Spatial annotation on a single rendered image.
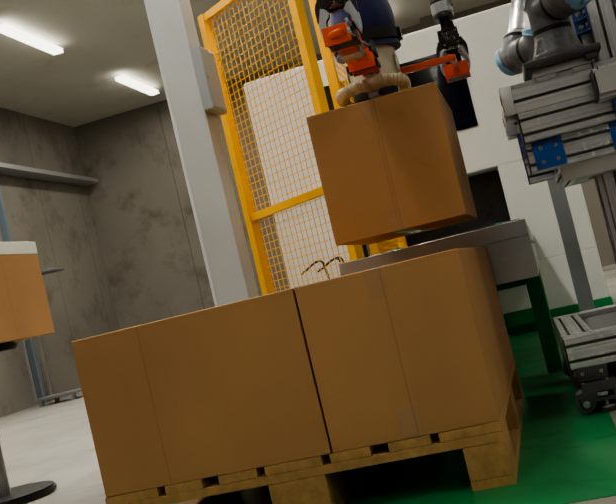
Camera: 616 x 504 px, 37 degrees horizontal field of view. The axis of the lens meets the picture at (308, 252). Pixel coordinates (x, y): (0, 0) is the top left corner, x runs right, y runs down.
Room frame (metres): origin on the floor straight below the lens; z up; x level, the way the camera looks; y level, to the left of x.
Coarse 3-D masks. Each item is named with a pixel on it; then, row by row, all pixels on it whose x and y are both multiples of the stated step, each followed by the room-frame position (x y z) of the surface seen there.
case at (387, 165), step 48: (384, 96) 2.70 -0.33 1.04; (432, 96) 2.66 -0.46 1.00; (336, 144) 2.74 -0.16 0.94; (384, 144) 2.70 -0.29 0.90; (432, 144) 2.67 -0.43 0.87; (336, 192) 2.74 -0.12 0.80; (384, 192) 2.71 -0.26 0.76; (432, 192) 2.68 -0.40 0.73; (336, 240) 2.75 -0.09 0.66; (384, 240) 3.27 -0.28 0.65
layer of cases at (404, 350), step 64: (448, 256) 2.08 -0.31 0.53; (192, 320) 2.24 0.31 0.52; (256, 320) 2.20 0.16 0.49; (320, 320) 2.16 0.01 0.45; (384, 320) 2.13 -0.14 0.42; (448, 320) 2.09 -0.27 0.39; (128, 384) 2.28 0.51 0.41; (192, 384) 2.25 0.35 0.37; (256, 384) 2.21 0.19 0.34; (320, 384) 2.17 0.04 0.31; (384, 384) 2.13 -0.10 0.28; (448, 384) 2.10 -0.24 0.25; (128, 448) 2.29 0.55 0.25; (192, 448) 2.25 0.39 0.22; (256, 448) 2.22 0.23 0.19; (320, 448) 2.18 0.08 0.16
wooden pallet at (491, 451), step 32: (512, 384) 3.11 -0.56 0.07; (512, 416) 2.59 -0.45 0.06; (384, 448) 2.21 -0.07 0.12; (416, 448) 2.12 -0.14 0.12; (448, 448) 2.11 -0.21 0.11; (480, 448) 2.09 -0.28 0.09; (512, 448) 2.20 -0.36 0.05; (224, 480) 2.24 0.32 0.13; (256, 480) 2.22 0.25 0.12; (288, 480) 2.20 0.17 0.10; (320, 480) 2.18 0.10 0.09; (352, 480) 2.43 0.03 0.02; (480, 480) 2.10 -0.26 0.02; (512, 480) 2.08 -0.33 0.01
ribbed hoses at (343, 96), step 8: (360, 80) 2.84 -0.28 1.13; (368, 80) 2.84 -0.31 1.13; (376, 80) 2.82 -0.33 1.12; (384, 80) 2.81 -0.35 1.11; (392, 80) 2.80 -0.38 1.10; (400, 80) 2.81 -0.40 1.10; (408, 80) 2.83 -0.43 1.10; (344, 88) 2.84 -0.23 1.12; (352, 88) 2.83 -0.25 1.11; (360, 88) 2.83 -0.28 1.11; (368, 88) 2.84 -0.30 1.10; (376, 88) 2.83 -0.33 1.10; (400, 88) 2.85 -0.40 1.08; (408, 88) 2.85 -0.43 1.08; (336, 96) 2.86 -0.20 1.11; (344, 96) 2.84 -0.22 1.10; (352, 96) 2.85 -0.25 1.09; (344, 104) 2.88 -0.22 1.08
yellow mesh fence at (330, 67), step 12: (312, 0) 4.65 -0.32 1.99; (312, 12) 4.65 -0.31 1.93; (324, 48) 4.65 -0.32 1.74; (324, 60) 4.65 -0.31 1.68; (336, 60) 4.88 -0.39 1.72; (336, 72) 4.67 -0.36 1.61; (336, 84) 4.64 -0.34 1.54; (336, 108) 4.65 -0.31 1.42; (372, 252) 4.65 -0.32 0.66; (384, 252) 4.93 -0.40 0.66
